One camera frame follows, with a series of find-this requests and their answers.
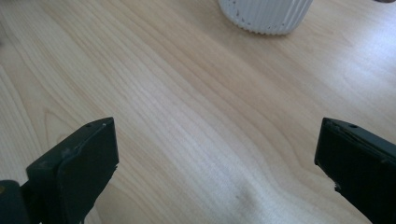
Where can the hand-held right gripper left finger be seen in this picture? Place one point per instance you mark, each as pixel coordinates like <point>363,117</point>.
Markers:
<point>77,174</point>

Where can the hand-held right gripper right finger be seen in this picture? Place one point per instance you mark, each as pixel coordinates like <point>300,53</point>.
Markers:
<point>358,168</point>

